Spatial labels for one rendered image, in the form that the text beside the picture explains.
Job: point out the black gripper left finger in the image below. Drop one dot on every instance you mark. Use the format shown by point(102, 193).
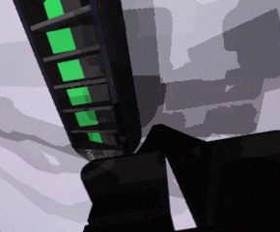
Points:
point(142, 170)

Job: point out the dark grey controller unit with green rocker switches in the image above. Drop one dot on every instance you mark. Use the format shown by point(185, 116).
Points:
point(82, 52)

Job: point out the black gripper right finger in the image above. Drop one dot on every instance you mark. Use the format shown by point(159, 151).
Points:
point(196, 164)

